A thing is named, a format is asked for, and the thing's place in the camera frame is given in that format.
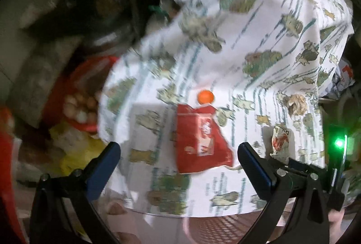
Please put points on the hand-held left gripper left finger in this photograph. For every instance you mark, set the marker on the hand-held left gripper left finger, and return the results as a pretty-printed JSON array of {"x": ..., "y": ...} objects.
[{"x": 104, "y": 170}]

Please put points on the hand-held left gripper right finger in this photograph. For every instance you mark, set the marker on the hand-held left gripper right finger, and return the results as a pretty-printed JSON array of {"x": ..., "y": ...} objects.
[{"x": 255, "y": 173}]

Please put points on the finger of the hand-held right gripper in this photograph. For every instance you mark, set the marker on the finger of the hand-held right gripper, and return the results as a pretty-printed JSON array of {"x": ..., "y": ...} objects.
[{"x": 296, "y": 166}]

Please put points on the red and white small wrapper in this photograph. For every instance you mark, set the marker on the red and white small wrapper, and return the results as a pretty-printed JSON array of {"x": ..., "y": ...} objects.
[{"x": 280, "y": 141}]

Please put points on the red snack packet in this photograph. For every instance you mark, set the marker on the red snack packet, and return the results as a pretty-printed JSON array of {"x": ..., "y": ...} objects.
[{"x": 201, "y": 142}]

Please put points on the brown tissue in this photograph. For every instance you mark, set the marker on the brown tissue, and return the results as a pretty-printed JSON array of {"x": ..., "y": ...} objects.
[{"x": 295, "y": 103}]

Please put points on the pink plastic basket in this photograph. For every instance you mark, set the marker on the pink plastic basket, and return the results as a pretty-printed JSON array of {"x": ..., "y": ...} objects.
[{"x": 214, "y": 230}]

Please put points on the small orange ball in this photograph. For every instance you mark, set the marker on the small orange ball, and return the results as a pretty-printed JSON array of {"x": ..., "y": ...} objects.
[{"x": 206, "y": 97}]

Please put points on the person's right forearm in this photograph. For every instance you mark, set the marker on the person's right forearm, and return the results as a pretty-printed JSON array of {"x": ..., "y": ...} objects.
[{"x": 339, "y": 218}]

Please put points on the yellow plastic bag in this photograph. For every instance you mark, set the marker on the yellow plastic bag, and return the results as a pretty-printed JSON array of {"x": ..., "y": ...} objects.
[{"x": 76, "y": 148}]

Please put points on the red basin of eggs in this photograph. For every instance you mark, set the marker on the red basin of eggs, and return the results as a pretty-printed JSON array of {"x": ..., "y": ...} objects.
[{"x": 84, "y": 77}]

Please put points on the red cardboard box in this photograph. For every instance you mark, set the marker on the red cardboard box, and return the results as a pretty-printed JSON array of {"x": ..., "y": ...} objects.
[{"x": 5, "y": 153}]

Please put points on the white crumpled plastic bag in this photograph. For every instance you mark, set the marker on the white crumpled plastic bag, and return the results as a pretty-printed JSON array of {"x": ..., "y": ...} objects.
[{"x": 342, "y": 74}]

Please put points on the steel pot lid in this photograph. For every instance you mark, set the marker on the steel pot lid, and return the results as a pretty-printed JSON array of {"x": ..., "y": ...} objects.
[{"x": 112, "y": 38}]

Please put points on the animal print white cloth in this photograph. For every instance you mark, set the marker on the animal print white cloth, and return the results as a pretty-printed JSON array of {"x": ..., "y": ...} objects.
[{"x": 253, "y": 21}]

